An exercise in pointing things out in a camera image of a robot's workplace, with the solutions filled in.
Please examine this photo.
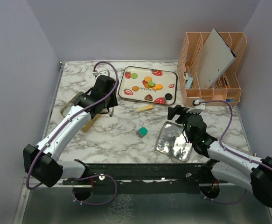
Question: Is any green macaron cookie upper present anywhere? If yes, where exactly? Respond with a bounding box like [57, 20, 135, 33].
[131, 73, 138, 79]

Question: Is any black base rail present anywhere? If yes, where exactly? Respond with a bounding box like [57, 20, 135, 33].
[32, 160, 255, 194]

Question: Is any silver tin lid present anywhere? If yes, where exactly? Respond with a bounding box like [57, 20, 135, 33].
[154, 121, 192, 162]

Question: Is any gold cookie tin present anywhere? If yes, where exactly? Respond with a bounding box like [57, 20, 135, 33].
[60, 91, 102, 133]

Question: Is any peach desk organizer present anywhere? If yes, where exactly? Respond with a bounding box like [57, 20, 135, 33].
[177, 29, 247, 106]

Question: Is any round tan biscuit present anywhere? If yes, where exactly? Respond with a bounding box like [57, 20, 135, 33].
[144, 76, 152, 82]

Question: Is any black sandwich cookie right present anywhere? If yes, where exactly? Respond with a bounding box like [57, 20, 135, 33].
[165, 93, 173, 100]

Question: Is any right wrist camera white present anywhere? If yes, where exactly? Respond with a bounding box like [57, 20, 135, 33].
[187, 99, 206, 114]

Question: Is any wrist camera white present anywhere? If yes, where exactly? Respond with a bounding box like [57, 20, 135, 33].
[187, 99, 206, 114]
[92, 70, 110, 78]

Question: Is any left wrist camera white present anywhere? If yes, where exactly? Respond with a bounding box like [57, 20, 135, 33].
[92, 70, 110, 78]

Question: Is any green macaron cookie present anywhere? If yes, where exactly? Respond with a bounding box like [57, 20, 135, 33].
[147, 81, 155, 87]
[131, 73, 138, 79]

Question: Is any strawberry pattern tray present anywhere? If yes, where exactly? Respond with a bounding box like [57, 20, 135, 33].
[118, 66, 178, 105]

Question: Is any yellow orange highlighter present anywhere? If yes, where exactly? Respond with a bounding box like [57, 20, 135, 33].
[134, 105, 153, 112]

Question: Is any brown heart cookie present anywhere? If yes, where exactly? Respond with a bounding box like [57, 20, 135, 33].
[144, 94, 153, 101]

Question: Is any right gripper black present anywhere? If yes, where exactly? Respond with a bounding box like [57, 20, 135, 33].
[167, 104, 200, 141]

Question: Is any grey white board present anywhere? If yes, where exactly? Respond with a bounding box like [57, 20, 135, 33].
[197, 28, 237, 89]

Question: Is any green grey eraser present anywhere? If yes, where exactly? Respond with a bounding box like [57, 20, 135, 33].
[136, 127, 148, 138]

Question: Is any orange fish cookie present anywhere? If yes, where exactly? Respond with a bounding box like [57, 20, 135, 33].
[153, 84, 163, 91]

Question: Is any light blue eraser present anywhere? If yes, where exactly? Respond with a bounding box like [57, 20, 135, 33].
[186, 77, 193, 89]

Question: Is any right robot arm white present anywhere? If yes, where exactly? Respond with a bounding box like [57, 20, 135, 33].
[167, 100, 272, 208]

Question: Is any cookie pile orange green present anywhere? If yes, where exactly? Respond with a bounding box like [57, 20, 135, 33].
[132, 86, 139, 91]

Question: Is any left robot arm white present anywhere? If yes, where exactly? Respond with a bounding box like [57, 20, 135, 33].
[23, 75, 119, 187]

